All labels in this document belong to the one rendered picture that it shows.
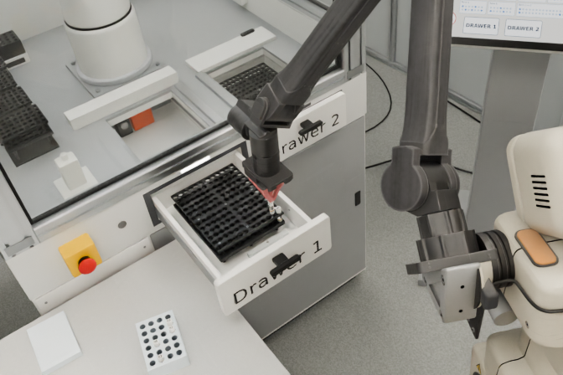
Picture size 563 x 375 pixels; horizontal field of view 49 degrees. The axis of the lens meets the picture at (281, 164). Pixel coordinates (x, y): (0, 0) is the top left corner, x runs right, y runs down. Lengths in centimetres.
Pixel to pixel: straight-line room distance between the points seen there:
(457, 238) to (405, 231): 164
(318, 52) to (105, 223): 67
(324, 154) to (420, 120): 86
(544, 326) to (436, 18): 46
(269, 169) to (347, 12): 37
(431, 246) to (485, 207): 147
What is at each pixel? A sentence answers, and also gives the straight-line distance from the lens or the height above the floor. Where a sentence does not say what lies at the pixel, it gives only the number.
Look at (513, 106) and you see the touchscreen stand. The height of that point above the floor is 68.
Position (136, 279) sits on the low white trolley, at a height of 76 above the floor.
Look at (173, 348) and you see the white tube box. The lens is 136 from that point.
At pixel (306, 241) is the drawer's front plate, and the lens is 135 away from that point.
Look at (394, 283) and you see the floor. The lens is 239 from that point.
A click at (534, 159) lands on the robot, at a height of 134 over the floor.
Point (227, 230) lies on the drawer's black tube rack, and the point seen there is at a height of 90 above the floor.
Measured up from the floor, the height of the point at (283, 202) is 88.
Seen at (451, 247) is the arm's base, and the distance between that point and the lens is 92.
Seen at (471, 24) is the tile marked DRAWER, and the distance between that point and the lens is 183.
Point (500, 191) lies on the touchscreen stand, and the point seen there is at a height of 31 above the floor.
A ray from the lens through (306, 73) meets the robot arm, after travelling 113.
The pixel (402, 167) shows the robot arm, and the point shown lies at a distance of 94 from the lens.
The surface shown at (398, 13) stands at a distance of 325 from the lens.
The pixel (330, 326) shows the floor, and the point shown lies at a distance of 228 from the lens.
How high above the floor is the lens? 193
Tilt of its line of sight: 42 degrees down
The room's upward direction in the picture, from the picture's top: 8 degrees counter-clockwise
